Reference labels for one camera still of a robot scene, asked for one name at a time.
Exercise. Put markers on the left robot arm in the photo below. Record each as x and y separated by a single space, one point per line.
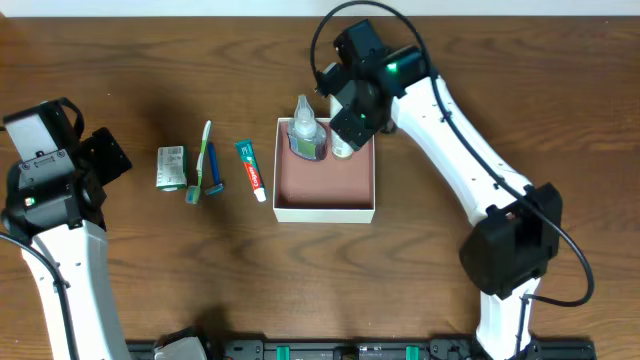
53 212

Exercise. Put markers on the white open cardboard box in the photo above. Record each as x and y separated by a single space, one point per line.
328 191

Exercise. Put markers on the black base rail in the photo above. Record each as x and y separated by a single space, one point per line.
246 348

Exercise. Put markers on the green white toothbrush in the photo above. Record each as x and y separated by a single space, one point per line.
194 191

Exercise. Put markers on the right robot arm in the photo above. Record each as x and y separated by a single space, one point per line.
509 247

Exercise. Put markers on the blue disposable razor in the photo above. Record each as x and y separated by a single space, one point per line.
218 185

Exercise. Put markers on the green red toothpaste tube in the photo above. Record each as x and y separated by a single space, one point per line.
247 155

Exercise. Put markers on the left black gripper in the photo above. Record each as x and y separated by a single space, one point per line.
107 157

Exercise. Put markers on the green white soap box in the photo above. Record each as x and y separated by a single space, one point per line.
171 168

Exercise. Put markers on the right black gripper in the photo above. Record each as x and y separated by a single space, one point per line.
353 131

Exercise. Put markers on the white patterned cream tube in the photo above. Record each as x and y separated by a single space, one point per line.
340 149

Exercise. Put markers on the clear pump soap bottle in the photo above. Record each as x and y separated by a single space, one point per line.
307 137

